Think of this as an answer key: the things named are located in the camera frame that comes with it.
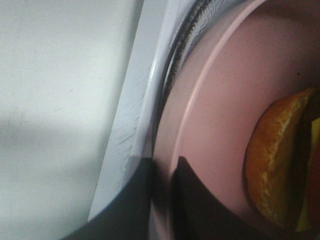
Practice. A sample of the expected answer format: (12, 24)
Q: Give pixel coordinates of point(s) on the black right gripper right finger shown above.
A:
(198, 215)

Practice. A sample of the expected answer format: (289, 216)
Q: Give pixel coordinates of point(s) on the pink round plate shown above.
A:
(260, 52)

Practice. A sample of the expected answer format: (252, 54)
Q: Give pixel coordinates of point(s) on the white microwave oven body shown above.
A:
(157, 28)

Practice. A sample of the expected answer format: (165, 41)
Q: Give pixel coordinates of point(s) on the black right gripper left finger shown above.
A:
(127, 216)

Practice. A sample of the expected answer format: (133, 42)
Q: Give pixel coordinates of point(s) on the toy hamburger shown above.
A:
(278, 158)

